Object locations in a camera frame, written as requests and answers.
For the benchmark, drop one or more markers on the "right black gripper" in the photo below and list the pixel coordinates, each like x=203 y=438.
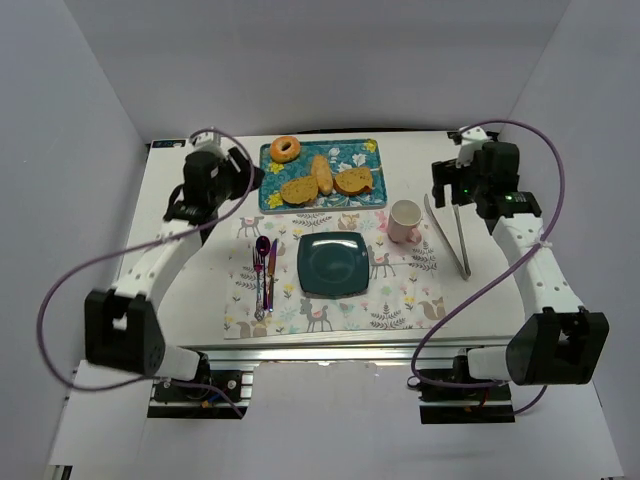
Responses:
x=441 y=178

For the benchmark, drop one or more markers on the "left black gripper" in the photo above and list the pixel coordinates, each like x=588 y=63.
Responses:
x=242 y=170

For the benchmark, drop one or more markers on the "long bread roll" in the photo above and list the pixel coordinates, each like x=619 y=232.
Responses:
x=321 y=171

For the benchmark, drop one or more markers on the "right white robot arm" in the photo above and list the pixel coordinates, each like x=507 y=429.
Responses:
x=560 y=341

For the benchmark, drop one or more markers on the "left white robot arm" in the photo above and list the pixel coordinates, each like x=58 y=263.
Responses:
x=122 y=331

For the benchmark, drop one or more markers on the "left bread slice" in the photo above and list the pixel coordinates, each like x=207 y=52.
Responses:
x=300 y=191

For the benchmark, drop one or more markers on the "bread slice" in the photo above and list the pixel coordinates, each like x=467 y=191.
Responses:
x=354 y=181
x=300 y=191

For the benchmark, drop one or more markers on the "right bread slice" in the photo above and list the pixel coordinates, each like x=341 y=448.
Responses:
x=354 y=181

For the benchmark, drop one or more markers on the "bagel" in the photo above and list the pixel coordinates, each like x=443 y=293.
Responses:
x=285 y=149

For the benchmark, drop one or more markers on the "pink mug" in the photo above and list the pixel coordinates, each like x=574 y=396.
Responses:
x=403 y=222

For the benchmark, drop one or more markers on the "purple spoon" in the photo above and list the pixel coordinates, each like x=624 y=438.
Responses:
x=263 y=247

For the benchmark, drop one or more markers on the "teal floral tray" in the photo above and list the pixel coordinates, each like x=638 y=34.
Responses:
x=342 y=155

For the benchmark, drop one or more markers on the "iridescent knife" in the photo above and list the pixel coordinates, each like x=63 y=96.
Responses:
x=271 y=274

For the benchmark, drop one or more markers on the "dark green square plate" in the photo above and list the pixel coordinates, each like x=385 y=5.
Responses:
x=333 y=264

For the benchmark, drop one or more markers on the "animal pattern placemat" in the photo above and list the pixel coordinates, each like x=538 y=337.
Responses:
x=404 y=291

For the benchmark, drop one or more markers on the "iridescent fork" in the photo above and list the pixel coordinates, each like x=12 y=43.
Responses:
x=258 y=269

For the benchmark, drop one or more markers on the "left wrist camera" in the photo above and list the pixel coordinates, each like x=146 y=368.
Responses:
x=208 y=140

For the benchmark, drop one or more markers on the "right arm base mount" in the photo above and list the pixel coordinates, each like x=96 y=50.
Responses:
x=449 y=395

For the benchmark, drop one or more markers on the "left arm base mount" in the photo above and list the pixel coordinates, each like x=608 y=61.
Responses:
x=227 y=396

